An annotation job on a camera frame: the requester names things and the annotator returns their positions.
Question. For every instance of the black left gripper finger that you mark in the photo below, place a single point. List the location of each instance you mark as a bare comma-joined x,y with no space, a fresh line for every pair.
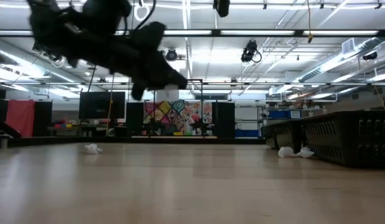
178,81

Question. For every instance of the black mesh plastic basket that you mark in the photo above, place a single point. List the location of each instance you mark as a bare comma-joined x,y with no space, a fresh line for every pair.
351,140
287,133
267,135

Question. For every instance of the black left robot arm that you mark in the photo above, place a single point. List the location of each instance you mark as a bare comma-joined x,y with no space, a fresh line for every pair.
71,25

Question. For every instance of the white boxy unit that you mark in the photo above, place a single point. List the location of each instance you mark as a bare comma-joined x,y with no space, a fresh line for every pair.
167,95

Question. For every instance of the black ceiling mounted device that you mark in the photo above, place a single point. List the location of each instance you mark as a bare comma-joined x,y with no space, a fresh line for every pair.
370,56
171,54
249,51

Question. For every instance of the long ceiling light track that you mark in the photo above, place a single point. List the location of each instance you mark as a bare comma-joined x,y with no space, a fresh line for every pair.
273,83
258,32

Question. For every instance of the black partition panel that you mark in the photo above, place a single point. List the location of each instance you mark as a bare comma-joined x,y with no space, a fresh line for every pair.
223,119
134,119
0,115
99,105
43,118

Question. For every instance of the white cabinet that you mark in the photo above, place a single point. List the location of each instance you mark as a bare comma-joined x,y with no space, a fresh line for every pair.
246,118

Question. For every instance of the cluttered work table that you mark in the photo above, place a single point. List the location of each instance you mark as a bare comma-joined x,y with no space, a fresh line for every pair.
63,127

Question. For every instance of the blue storage bin white label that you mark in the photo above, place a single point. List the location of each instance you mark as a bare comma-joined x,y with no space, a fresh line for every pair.
294,114

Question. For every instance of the white vent grille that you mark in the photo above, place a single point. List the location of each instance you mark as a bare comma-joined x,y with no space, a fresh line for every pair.
348,46

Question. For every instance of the orange hanging cloth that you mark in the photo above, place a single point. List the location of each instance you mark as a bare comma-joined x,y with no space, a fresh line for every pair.
20,118

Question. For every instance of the black metal frame rack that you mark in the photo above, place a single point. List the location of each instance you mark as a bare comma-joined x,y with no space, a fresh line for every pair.
195,80

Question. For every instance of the colourful patchwork wall mural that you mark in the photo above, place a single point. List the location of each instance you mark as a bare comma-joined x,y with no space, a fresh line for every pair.
177,116

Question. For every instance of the black aluminium table frame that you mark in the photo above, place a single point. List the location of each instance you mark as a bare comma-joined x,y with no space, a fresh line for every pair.
180,140

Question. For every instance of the silver ribbed ventilation duct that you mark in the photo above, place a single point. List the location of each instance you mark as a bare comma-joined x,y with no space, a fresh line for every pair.
40,59
317,70

